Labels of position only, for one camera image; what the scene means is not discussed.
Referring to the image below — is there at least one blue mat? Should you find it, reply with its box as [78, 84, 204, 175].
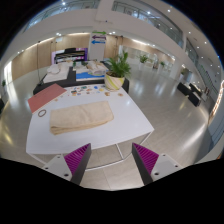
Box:
[76, 72, 104, 81]

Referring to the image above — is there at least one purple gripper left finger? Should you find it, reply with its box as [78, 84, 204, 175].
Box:
[43, 143, 91, 185]

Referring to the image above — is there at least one red mat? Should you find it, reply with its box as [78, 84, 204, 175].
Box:
[28, 84, 66, 113]

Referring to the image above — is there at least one potted green plant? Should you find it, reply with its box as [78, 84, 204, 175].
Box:
[104, 51, 131, 91]

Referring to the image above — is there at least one black display table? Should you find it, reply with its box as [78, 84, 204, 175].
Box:
[32, 65, 130, 96]

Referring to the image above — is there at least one small colourful items row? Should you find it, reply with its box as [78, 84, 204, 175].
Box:
[53, 85, 125, 102]

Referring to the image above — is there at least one beige folded towel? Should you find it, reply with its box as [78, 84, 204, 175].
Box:
[50, 101, 114, 135]

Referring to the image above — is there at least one white folded cloth pile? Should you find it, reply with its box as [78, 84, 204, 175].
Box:
[87, 61, 108, 76]

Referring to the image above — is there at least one white table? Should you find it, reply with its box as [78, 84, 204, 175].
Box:
[26, 84, 154, 158]

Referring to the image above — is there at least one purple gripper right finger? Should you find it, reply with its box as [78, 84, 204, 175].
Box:
[132, 143, 182, 185]

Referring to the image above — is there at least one black bench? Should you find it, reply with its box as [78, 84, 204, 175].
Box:
[177, 83, 201, 106]

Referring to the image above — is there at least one white direction sign pillar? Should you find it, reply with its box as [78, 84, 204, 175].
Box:
[89, 31, 106, 61]

